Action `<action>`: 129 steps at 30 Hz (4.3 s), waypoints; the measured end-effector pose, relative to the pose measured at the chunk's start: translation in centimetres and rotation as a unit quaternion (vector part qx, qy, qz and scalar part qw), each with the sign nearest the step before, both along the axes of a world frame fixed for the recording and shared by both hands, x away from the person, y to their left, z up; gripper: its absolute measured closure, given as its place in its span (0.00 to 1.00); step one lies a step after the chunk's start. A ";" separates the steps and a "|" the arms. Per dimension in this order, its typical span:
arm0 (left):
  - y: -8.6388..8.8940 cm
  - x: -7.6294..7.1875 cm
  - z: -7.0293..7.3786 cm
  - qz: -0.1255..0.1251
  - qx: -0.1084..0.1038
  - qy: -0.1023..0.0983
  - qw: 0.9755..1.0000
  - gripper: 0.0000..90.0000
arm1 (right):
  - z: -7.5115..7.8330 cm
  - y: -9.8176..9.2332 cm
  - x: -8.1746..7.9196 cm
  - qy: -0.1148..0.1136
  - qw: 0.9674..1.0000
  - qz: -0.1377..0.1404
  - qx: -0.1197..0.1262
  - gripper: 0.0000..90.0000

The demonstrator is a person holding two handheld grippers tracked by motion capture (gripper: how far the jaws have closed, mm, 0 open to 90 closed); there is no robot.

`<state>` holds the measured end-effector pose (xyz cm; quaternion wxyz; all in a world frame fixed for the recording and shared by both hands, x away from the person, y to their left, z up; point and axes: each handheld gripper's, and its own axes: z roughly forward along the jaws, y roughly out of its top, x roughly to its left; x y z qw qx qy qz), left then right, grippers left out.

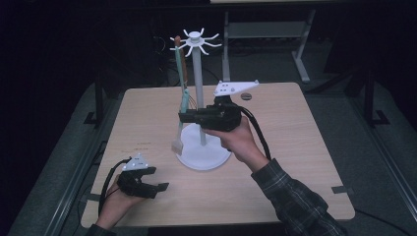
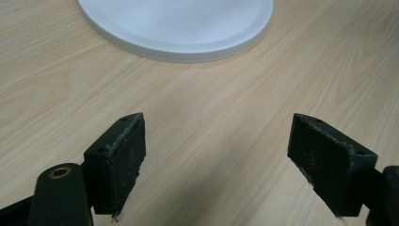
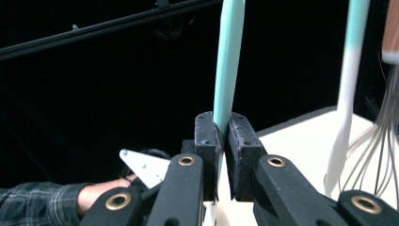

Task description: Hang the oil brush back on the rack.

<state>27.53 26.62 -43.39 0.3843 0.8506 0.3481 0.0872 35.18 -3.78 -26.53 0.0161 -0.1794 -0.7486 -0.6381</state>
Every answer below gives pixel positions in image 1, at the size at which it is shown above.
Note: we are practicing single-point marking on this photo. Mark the grey table grommet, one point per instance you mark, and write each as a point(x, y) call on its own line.
point(246, 96)

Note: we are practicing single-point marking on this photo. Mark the white desk frame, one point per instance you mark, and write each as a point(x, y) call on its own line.
point(225, 59)

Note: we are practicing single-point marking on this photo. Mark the grey tape strip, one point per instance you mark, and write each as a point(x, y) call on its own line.
point(341, 190)
point(91, 197)

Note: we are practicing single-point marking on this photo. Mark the person's left hand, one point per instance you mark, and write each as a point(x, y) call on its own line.
point(113, 206)

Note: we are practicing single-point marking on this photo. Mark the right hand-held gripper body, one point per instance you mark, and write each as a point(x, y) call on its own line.
point(219, 116)

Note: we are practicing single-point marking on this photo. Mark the black metal stand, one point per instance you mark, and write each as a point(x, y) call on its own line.
point(99, 98)
point(369, 98)

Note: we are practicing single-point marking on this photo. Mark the person's right hand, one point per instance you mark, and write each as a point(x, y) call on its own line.
point(241, 144)

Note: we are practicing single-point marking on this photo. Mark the grey metal rail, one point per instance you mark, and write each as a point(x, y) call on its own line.
point(391, 165)
point(64, 213)

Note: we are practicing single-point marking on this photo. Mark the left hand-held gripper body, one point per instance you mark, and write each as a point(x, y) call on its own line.
point(131, 183)

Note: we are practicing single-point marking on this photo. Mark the white utensil stand with hooks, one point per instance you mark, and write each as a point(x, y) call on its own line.
point(203, 157)

